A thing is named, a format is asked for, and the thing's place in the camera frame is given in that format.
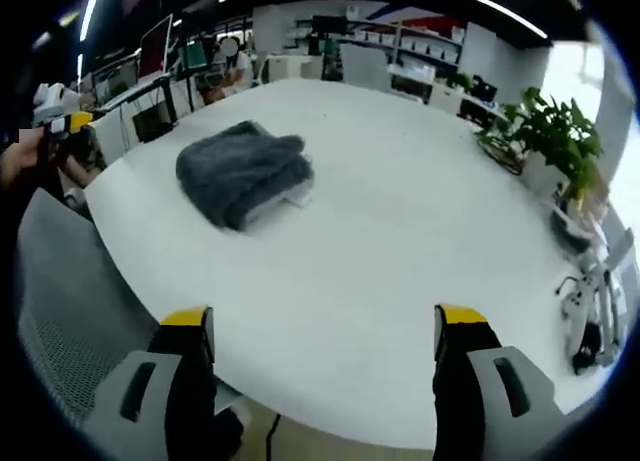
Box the grey towel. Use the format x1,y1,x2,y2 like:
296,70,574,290
175,120,317,233

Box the desk with black legs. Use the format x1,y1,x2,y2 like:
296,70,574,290
93,73,197,132

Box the computer monitor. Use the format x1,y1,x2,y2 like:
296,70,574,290
138,14,175,80

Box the grey mesh office chair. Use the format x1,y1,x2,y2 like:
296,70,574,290
16,187,162,428

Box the green board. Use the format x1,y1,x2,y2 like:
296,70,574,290
185,39,209,70

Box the green potted plant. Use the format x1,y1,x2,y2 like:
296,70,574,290
473,85,607,203

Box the white panel chair back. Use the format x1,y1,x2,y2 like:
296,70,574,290
340,44,392,90

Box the storage shelf with white bins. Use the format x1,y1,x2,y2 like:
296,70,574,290
343,14,467,68

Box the black cable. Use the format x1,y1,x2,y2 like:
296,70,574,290
263,412,282,461

